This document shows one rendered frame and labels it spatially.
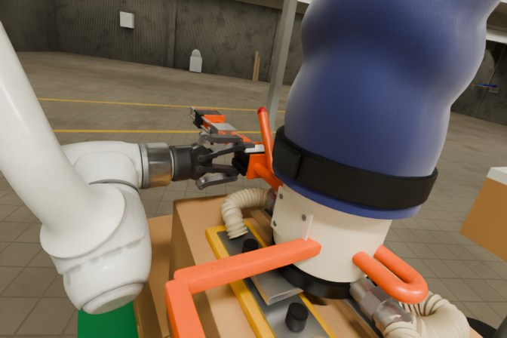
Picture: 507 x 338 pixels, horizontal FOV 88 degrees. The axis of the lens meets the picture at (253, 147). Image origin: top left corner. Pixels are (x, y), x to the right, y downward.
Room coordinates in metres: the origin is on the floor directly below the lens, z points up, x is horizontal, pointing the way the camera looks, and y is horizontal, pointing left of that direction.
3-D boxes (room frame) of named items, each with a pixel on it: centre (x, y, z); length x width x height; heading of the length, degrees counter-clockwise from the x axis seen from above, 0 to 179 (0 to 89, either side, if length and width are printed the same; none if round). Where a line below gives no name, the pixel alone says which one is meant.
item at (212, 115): (0.89, 0.17, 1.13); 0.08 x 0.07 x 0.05; 31
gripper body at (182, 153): (0.52, 0.13, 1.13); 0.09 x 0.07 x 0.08; 124
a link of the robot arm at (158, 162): (0.47, 0.19, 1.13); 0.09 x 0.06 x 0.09; 34
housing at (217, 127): (0.77, 0.10, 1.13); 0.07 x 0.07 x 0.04; 31
